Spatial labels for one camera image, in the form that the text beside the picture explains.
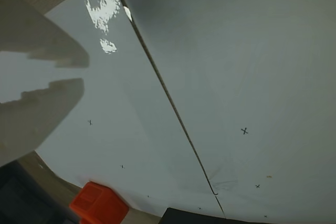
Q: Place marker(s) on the orange cube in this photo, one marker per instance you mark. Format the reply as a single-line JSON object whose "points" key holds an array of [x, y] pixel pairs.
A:
{"points": [[99, 205]]}

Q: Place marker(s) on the white paper sheet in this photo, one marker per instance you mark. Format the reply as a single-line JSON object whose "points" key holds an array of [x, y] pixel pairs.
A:
{"points": [[249, 77], [126, 103]]}

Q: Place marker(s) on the dark brown open box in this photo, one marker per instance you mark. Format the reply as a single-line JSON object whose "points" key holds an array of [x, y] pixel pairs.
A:
{"points": [[189, 217]]}

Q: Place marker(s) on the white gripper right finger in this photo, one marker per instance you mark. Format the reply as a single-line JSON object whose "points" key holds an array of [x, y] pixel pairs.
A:
{"points": [[39, 119]]}

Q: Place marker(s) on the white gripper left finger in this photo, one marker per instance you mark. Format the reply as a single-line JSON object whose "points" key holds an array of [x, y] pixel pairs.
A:
{"points": [[31, 30]]}

